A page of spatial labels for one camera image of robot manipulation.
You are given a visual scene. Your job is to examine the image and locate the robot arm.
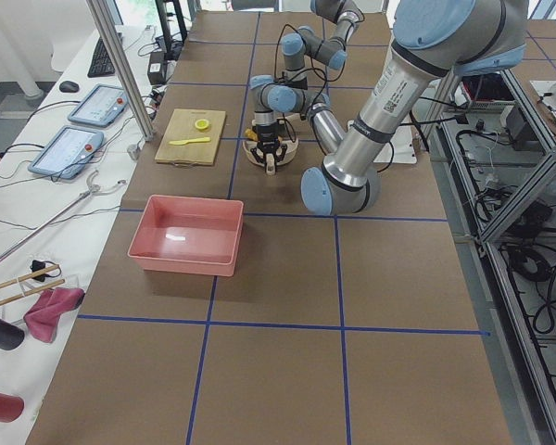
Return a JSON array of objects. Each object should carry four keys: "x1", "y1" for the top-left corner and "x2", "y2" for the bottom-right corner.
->
[
  {"x1": 249, "y1": 1, "x2": 528, "y2": 215},
  {"x1": 280, "y1": 0, "x2": 364, "y2": 89}
]

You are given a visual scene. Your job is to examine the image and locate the far teach pendant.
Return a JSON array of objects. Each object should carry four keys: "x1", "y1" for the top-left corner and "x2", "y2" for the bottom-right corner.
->
[{"x1": 68, "y1": 84, "x2": 127, "y2": 128}]

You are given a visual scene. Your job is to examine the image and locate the black bottle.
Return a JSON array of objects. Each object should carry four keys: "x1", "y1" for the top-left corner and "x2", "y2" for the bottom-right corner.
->
[{"x1": 0, "y1": 318, "x2": 25, "y2": 350}]

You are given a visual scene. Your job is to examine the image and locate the red bottle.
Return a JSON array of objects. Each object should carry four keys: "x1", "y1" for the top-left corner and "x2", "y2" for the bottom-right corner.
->
[{"x1": 0, "y1": 393, "x2": 24, "y2": 423}]

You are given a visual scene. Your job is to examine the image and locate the yellow plastic knife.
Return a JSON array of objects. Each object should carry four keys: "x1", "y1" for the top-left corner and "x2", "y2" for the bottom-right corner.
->
[{"x1": 168, "y1": 136, "x2": 211, "y2": 146}]

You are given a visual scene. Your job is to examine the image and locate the black keyboard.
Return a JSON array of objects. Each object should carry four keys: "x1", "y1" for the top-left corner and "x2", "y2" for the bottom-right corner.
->
[{"x1": 87, "y1": 38, "x2": 115, "y2": 78}]

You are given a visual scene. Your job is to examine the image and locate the black computer mouse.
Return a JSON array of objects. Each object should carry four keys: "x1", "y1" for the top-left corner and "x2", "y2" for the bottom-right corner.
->
[{"x1": 58, "y1": 81, "x2": 80, "y2": 93}]

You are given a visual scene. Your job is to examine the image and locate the pink cloth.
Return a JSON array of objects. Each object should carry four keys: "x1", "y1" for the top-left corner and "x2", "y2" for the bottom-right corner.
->
[{"x1": 23, "y1": 287, "x2": 85, "y2": 343}]

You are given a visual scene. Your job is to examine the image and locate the toy potato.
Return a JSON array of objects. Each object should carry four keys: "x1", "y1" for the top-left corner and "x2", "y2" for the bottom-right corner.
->
[{"x1": 245, "y1": 128, "x2": 258, "y2": 141}]

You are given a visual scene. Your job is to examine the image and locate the metal reacher grabber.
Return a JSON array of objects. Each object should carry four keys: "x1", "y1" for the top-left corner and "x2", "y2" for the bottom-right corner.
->
[{"x1": 0, "y1": 170, "x2": 127, "y2": 263}]

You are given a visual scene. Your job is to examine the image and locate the teach pendant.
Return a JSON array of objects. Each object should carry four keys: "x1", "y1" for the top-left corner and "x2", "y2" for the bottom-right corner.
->
[
  {"x1": 68, "y1": 84, "x2": 127, "y2": 128},
  {"x1": 28, "y1": 125, "x2": 105, "y2": 180}
]

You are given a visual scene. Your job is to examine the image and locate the beige dustpan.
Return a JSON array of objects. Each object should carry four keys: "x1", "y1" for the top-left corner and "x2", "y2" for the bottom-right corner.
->
[{"x1": 242, "y1": 136, "x2": 299, "y2": 175}]

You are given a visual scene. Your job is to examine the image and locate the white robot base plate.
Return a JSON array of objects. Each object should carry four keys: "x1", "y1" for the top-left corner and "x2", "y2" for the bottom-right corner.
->
[{"x1": 373, "y1": 126, "x2": 417, "y2": 166}]

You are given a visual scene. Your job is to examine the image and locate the pink plastic bin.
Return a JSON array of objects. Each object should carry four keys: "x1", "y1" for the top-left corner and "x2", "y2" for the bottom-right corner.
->
[{"x1": 128, "y1": 195, "x2": 244, "y2": 276}]

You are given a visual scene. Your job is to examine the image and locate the lemon slices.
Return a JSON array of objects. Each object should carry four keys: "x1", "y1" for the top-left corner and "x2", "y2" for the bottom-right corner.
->
[{"x1": 194, "y1": 119, "x2": 210, "y2": 131}]

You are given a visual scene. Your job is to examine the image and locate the aluminium frame post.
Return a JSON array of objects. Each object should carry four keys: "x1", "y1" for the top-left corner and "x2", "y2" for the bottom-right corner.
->
[{"x1": 86, "y1": 0, "x2": 155, "y2": 142}]

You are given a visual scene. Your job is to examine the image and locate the bamboo cutting board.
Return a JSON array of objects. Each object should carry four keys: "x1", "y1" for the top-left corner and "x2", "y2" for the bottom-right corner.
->
[{"x1": 155, "y1": 108, "x2": 226, "y2": 166}]

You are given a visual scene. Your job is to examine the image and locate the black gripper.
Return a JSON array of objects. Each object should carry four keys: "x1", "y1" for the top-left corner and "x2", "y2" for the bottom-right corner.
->
[{"x1": 248, "y1": 123, "x2": 291, "y2": 168}]

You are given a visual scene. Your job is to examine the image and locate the near teach pendant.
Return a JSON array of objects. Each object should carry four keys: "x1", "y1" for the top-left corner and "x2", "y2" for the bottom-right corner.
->
[{"x1": 28, "y1": 125, "x2": 105, "y2": 180}]

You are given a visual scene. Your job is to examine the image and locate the wooden sticks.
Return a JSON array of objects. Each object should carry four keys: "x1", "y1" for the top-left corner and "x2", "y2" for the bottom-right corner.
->
[{"x1": 0, "y1": 263, "x2": 66, "y2": 307}]

